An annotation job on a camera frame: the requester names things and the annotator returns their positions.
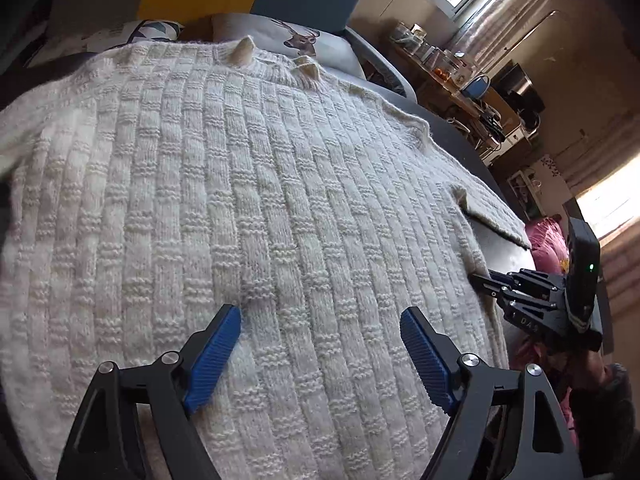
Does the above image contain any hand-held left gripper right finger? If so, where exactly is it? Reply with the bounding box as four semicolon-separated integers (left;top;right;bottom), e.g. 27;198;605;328
400;306;585;480

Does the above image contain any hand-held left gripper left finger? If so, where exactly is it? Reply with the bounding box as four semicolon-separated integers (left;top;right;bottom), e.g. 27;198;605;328
56;304;243;480

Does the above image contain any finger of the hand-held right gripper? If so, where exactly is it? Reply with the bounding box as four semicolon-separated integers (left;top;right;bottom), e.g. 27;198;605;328
472;275;557;312
487;268;567;294

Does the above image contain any cream knitted sweater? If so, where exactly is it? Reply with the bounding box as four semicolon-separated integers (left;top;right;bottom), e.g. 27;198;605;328
0;35;533;480

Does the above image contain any person's right forearm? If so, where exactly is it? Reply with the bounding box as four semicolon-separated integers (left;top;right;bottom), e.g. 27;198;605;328
570;362;634;461

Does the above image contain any pink fuzzy cloth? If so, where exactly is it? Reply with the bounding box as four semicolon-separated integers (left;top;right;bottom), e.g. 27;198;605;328
525;215;574;274

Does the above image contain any bright curtained window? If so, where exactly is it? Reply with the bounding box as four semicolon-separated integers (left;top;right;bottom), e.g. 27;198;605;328
575;184;640;242

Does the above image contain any small white cabinet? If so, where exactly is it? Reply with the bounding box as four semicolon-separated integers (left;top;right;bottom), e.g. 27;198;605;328
507;167;544;217

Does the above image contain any black television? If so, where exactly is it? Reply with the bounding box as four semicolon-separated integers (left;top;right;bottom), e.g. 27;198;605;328
492;62;546;114

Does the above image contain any blue chair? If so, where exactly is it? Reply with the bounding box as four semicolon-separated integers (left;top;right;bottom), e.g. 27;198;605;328
462;74;494;101

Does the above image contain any wooden side desk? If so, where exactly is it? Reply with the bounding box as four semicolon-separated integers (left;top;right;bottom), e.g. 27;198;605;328
390;40;532;162

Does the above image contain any patterned beige curtain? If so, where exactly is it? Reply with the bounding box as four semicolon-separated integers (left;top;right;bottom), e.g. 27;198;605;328
450;0;572;61

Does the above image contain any grey deer print pillow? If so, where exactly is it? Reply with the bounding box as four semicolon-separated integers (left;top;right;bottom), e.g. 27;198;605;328
212;12;366;79

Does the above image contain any geometric patterned pillow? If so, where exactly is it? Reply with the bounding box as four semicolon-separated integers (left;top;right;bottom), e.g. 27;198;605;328
25;19;184;68

